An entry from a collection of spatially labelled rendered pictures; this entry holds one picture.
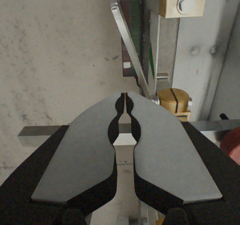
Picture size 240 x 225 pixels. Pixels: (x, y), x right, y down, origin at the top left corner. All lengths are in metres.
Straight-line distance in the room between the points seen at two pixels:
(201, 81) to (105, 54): 0.72
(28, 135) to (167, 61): 0.34
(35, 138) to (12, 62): 1.05
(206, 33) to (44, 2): 0.91
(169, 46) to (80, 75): 0.89
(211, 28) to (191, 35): 0.05
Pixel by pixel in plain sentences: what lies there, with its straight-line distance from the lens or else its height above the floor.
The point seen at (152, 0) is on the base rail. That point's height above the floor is 0.70.
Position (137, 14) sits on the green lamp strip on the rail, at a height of 0.70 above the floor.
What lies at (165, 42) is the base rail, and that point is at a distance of 0.42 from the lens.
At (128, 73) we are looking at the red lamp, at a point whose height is 0.70.
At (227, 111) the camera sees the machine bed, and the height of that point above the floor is 0.70.
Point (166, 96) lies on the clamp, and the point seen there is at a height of 0.85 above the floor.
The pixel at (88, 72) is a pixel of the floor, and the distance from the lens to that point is 1.21.
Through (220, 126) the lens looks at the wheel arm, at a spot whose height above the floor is 0.85.
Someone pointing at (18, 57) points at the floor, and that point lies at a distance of 1.34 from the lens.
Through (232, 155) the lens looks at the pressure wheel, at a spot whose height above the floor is 0.91.
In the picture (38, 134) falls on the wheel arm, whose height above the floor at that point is 0.86.
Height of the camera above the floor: 1.10
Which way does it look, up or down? 57 degrees down
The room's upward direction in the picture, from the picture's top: 178 degrees counter-clockwise
